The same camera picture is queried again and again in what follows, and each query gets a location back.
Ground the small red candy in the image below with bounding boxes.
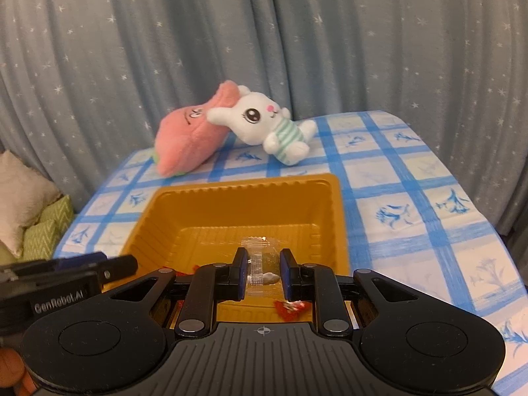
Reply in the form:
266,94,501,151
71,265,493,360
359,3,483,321
274,300,312,322

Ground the clear dark snack packet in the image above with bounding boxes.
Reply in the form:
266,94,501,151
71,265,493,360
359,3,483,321
242,237,282,297

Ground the large red snack packet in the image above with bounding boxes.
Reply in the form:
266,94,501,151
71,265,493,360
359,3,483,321
157,271,193,328

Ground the person's left hand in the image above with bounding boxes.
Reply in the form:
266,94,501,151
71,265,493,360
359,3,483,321
0,348,37,396

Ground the light green sofa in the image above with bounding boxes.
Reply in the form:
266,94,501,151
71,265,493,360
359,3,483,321
0,241,18,266

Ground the green chevron cushion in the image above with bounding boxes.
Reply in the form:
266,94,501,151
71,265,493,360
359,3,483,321
22,196,75,261

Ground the orange plastic tray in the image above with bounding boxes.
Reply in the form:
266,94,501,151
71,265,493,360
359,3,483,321
96,174,350,332

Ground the beige cushion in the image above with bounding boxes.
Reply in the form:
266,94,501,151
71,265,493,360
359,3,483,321
0,150,61,258

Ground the blue checked tablecloth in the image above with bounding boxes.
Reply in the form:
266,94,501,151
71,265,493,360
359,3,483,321
52,109,528,396

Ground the pink plush toy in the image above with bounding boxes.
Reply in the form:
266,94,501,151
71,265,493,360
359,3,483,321
153,81,241,178

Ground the white bunny plush toy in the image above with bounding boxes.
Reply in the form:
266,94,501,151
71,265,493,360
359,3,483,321
207,85,318,166

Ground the grey star curtain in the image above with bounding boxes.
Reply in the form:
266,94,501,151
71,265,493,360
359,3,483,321
1,0,527,234

